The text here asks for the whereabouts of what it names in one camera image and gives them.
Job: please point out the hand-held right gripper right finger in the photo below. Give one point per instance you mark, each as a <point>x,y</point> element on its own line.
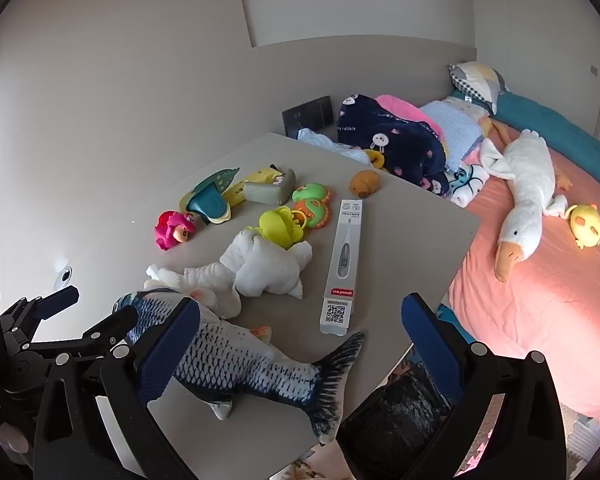
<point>430,345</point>

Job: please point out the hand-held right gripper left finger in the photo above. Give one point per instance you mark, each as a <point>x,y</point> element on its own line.
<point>167,345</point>

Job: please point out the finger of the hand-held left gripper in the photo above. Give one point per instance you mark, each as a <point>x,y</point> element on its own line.
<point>57,301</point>
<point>115,327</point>

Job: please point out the blue grey fish plush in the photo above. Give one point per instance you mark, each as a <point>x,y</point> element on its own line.
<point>240,355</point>

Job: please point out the black trash bin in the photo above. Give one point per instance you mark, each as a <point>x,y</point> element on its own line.
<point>390,420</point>

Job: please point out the pink red doll toy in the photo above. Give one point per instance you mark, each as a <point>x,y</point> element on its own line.
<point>172,230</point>

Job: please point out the white thermometer box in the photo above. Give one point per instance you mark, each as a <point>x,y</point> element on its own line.
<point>342,260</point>

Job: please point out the white plush toy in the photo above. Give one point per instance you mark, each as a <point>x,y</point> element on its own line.
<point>265,270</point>

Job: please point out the teal yellow plastic toy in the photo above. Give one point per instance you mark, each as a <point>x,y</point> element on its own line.
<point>207,200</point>

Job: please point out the yellow green rattle toy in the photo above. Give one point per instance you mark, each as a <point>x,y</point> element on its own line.
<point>275,225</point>

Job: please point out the green orange turtle toy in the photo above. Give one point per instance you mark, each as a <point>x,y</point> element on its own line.
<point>317,215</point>

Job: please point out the brown animal toy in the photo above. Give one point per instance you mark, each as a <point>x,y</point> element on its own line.
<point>364,182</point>

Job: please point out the grey plastic toy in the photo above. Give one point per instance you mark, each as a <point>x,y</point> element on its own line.
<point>265,192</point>

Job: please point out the grey and yellow toy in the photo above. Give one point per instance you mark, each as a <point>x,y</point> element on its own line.
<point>254,178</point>

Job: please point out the green frog rattle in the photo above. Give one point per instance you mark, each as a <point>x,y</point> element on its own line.
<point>310,193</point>

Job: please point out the person's left hand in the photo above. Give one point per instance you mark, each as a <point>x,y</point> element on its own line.
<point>12,441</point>

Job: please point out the pink bed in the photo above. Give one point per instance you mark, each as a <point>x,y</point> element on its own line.
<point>530,320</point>

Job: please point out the white desk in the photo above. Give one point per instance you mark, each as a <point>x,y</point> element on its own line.
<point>405,240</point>

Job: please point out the white cartoon print blanket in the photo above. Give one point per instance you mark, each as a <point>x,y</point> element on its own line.
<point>467,185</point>

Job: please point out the colourful foam floor mat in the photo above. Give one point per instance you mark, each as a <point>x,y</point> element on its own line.
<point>585,435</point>

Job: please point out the white goose plush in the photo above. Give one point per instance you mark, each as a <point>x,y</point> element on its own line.
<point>527,185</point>

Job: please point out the yellow plush toy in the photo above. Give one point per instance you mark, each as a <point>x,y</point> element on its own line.
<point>377,160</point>

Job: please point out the yellow chick plush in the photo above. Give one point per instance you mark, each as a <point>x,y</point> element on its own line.
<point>587,225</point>

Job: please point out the navy rabbit print blanket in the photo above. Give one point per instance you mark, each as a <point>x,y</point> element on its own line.
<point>405,145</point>

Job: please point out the light blue dotted blanket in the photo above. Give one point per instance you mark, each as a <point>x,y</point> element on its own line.
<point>455,125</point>

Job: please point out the light blue quilted cloth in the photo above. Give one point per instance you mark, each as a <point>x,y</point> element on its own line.
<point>330,145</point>

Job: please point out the pink blanket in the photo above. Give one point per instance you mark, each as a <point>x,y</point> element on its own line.
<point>405,107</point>

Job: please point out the small patterned cushion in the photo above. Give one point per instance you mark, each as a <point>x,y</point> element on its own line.
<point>462,102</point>

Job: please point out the teal long pillow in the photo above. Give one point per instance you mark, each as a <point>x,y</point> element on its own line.
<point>540,120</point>

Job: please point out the patchwork patterned pillow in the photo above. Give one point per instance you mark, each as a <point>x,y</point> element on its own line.
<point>475,80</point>

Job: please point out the white wall socket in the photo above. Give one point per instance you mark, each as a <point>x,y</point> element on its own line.
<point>66,275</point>

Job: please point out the black wall panel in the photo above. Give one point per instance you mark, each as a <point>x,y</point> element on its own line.
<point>307,112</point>

